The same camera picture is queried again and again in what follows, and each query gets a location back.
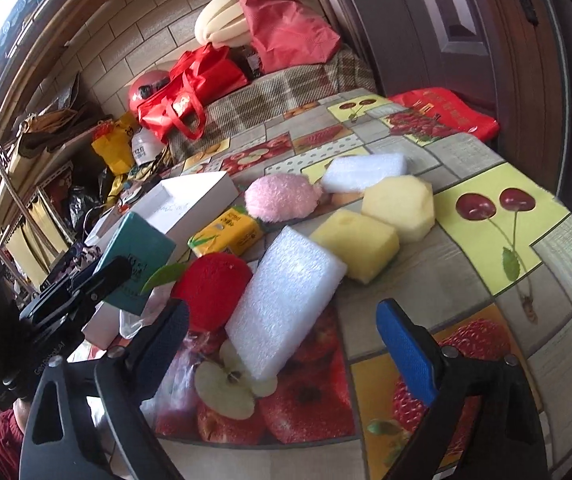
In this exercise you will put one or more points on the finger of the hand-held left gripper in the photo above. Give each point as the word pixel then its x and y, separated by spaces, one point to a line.
pixel 58 287
pixel 111 275

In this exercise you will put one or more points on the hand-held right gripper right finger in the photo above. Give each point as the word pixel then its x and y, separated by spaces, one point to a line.
pixel 405 355

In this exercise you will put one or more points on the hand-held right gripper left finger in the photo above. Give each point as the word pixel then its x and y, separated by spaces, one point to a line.
pixel 166 332

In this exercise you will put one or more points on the red plush apple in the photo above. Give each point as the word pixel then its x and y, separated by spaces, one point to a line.
pixel 211 290

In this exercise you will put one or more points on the white box tray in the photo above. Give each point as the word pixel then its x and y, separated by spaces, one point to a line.
pixel 191 200

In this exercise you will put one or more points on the yellow kitchen sponge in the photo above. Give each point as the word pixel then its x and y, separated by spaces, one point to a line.
pixel 355 250

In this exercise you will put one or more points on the large white foam block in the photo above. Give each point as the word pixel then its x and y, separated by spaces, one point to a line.
pixel 286 305

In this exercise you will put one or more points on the pink fluffy ball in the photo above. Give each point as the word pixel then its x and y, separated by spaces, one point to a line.
pixel 281 197

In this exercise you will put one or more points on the person's left forearm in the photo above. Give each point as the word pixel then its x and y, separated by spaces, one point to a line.
pixel 3 445

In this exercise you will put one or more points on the teal cardboard box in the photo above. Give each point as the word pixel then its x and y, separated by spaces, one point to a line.
pixel 136 255

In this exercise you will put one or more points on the clear plastic bag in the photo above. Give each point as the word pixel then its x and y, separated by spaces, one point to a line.
pixel 133 322

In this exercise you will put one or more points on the black plastic bag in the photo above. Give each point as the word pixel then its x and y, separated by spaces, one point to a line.
pixel 82 205

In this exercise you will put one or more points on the fruit print tablecloth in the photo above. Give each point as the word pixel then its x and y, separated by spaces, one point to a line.
pixel 465 270

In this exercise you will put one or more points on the metal storage shelf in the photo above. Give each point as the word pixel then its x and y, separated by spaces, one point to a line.
pixel 41 180

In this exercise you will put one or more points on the yellow tissue pack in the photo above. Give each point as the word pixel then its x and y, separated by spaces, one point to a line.
pixel 228 232

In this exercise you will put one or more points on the yellow shopping bag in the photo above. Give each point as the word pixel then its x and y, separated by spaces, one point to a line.
pixel 113 152

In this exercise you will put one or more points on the white helmet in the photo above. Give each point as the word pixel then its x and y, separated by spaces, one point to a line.
pixel 146 147

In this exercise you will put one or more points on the pale yellow hexagonal sponge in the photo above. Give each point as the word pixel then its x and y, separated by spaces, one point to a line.
pixel 400 207

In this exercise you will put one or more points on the small white foam block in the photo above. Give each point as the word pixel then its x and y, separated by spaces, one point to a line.
pixel 363 172

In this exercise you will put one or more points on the pink helmet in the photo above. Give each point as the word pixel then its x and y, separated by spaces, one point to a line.
pixel 143 85

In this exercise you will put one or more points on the glossy red tote bag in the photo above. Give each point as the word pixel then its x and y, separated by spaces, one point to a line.
pixel 191 90

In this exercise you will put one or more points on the flat red gift bag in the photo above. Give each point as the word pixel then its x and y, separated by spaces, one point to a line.
pixel 445 110

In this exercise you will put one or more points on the plaid blanket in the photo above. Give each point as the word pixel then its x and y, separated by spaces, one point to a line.
pixel 286 90

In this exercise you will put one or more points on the rolled cream foam sheet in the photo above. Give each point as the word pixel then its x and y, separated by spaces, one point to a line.
pixel 218 17

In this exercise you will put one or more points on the matte red fabric bag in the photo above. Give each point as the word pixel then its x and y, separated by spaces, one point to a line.
pixel 286 25

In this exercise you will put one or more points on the brown door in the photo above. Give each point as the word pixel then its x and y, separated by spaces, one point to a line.
pixel 440 20

